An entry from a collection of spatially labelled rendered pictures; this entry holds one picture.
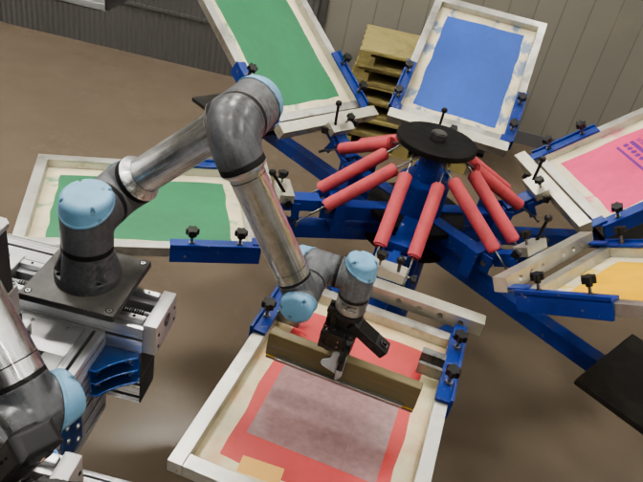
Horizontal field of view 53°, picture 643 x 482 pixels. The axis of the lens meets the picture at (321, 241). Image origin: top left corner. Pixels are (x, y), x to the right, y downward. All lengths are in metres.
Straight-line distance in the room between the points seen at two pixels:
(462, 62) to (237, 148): 2.32
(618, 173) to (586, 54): 3.33
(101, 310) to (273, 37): 1.90
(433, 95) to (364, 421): 1.92
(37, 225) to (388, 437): 1.34
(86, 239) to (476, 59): 2.43
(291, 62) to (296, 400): 1.76
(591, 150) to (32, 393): 2.63
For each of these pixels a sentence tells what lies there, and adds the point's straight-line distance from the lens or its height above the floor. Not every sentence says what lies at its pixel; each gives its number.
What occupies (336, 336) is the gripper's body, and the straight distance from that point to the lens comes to 1.56.
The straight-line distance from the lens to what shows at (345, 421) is 1.75.
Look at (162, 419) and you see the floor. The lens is 2.93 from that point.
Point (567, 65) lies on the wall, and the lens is 6.20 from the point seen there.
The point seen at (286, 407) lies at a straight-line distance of 1.74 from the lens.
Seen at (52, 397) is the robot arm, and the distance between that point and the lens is 0.90.
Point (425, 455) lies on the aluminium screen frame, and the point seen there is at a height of 0.99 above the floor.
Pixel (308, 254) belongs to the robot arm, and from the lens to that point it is 1.46.
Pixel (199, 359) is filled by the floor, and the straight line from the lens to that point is 3.17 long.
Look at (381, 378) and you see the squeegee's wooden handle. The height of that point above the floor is 1.13.
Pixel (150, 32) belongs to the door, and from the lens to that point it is 6.52.
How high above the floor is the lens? 2.26
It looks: 34 degrees down
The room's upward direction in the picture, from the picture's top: 12 degrees clockwise
